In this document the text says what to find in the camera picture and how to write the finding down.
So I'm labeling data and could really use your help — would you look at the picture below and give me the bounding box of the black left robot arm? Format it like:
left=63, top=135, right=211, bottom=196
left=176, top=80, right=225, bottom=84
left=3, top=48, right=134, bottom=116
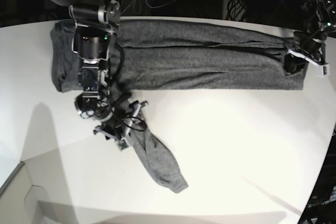
left=283, top=0, right=335, bottom=77

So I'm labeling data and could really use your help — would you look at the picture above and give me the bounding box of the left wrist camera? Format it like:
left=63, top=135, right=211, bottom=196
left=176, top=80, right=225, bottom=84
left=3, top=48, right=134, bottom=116
left=316, top=64, right=330, bottom=78

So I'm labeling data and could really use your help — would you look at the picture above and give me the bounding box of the grey t-shirt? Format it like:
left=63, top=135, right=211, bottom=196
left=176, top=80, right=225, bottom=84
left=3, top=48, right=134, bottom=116
left=50, top=20, right=306, bottom=193

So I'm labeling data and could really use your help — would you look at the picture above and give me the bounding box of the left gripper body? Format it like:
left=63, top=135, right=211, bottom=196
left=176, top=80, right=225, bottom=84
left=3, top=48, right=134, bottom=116
left=283, top=45, right=328, bottom=74

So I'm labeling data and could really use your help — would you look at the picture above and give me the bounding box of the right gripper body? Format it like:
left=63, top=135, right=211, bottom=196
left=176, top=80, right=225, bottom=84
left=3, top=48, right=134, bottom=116
left=93, top=101, right=148, bottom=143

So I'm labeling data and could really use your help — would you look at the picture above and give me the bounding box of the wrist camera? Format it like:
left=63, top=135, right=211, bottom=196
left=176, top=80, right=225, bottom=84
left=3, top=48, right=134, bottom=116
left=316, top=64, right=330, bottom=78
left=116, top=138, right=131, bottom=152

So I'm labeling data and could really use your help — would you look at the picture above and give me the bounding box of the black cable bundle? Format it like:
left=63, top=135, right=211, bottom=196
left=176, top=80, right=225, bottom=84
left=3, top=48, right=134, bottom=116
left=227, top=0, right=247, bottom=22

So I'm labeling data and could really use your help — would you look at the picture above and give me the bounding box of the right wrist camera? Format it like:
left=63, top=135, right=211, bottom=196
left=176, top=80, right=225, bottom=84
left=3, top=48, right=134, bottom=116
left=116, top=138, right=131, bottom=152

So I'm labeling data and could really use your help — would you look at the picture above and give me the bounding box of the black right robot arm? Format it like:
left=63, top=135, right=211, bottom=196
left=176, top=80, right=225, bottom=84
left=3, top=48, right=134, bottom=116
left=51, top=0, right=146, bottom=150

